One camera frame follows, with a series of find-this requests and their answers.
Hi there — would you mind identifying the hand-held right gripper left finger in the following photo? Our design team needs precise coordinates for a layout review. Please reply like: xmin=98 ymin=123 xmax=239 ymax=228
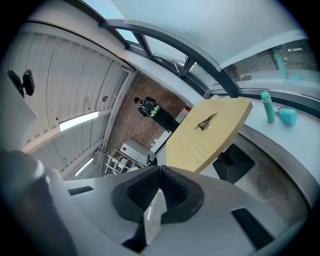
xmin=111 ymin=164 xmax=161 ymax=224

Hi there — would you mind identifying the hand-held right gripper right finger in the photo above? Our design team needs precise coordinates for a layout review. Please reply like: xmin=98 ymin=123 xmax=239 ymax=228
xmin=159 ymin=164 xmax=205 ymax=225

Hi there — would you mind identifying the white open shelf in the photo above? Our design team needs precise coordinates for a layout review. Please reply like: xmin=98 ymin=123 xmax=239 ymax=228
xmin=106 ymin=148 xmax=136 ymax=177

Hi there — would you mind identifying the white cabinet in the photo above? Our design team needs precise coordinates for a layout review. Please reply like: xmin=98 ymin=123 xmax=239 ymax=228
xmin=121 ymin=139 xmax=149 ymax=162

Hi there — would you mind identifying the long ceiling light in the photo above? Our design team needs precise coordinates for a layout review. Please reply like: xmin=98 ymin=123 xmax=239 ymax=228
xmin=74 ymin=156 xmax=95 ymax=176
xmin=58 ymin=111 xmax=100 ymax=133

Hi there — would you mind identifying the teal bottle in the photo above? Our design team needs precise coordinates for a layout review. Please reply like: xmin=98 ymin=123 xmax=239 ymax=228
xmin=260 ymin=91 xmax=276 ymax=124

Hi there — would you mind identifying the light wooden pedestal table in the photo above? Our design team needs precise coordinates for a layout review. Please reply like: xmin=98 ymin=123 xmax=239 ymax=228
xmin=165 ymin=97 xmax=256 ymax=185

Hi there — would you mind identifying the dark window frame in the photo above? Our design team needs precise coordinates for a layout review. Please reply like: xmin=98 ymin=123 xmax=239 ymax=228
xmin=98 ymin=18 xmax=320 ymax=106

